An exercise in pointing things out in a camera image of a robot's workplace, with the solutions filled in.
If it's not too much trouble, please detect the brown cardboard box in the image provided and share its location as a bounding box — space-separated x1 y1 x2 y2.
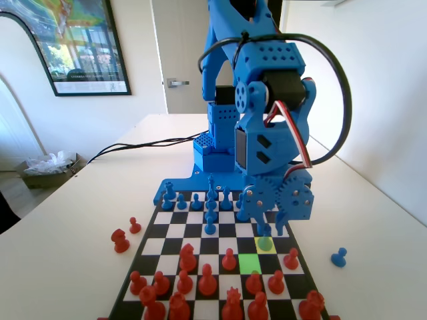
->
15 152 88 190

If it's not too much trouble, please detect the blue king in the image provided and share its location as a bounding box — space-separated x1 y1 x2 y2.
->
206 173 217 201

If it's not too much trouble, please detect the dark framed wall poster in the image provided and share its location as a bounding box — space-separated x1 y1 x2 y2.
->
0 0 133 97

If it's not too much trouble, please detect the thin black power cable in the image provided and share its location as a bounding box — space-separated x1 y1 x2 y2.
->
87 133 208 165
87 132 208 165

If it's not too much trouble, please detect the black and white chessboard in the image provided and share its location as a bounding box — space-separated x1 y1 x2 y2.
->
106 189 332 320

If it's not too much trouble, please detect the red rook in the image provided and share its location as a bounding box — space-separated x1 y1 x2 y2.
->
298 289 326 320
139 285 167 320

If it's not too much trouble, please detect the clear crumpled plastic bag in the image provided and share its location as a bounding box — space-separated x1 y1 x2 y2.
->
25 150 77 176

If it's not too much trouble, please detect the red white black servo wire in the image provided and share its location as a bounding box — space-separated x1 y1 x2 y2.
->
263 101 313 169

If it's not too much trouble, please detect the red queen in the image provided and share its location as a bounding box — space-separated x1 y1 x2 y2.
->
220 288 244 320

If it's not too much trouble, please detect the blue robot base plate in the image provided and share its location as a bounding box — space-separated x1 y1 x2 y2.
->
152 163 250 206

